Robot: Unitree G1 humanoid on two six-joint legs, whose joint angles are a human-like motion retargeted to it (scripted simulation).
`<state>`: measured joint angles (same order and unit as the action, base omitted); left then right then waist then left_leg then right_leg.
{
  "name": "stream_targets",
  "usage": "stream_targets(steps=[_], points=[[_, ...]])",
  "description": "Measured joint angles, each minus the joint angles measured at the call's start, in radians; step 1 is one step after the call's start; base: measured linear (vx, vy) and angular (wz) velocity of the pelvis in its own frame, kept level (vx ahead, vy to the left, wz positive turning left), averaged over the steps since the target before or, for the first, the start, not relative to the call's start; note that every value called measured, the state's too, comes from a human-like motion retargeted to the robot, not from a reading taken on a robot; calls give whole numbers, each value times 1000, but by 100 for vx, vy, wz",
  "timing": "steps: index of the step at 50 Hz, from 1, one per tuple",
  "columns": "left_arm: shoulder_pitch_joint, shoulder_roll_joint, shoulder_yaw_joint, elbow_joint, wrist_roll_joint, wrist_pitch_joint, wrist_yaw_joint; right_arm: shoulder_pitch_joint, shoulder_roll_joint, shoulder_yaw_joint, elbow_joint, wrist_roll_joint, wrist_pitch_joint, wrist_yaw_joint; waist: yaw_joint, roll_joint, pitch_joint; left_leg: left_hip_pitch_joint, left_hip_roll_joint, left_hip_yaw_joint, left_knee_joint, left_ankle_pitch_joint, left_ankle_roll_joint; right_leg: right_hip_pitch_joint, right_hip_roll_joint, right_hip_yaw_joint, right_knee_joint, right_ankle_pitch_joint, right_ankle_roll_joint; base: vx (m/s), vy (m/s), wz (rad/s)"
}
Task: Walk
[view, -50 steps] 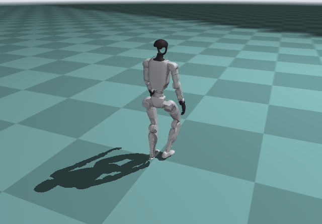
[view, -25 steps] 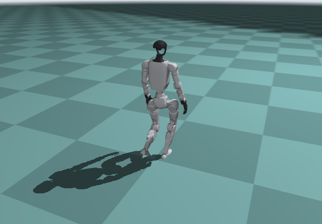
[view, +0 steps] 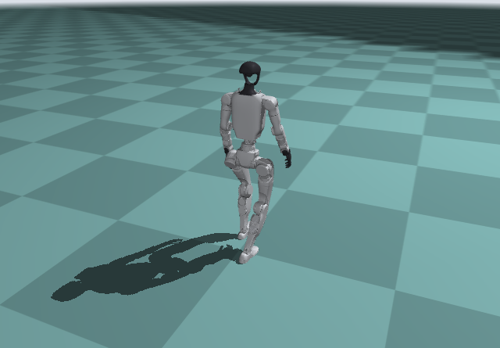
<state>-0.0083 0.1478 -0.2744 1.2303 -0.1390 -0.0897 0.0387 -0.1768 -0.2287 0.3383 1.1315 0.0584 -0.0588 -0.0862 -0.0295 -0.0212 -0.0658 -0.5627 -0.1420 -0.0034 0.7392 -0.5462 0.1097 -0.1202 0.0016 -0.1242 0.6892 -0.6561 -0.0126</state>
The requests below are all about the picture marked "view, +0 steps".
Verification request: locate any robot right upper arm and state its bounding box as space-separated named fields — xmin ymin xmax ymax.
xmin=262 ymin=95 xmax=283 ymax=136

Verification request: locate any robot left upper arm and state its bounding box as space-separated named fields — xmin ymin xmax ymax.
xmin=220 ymin=92 xmax=233 ymax=131

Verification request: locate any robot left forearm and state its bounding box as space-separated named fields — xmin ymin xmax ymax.
xmin=220 ymin=128 xmax=234 ymax=151

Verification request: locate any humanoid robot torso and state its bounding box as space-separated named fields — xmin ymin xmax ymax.
xmin=231 ymin=88 xmax=266 ymax=169

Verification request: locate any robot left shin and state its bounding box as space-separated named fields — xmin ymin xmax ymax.
xmin=237 ymin=184 xmax=252 ymax=233

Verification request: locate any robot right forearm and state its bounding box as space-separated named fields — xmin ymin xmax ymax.
xmin=275 ymin=124 xmax=289 ymax=153

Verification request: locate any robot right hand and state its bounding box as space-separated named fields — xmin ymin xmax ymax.
xmin=282 ymin=149 xmax=291 ymax=168

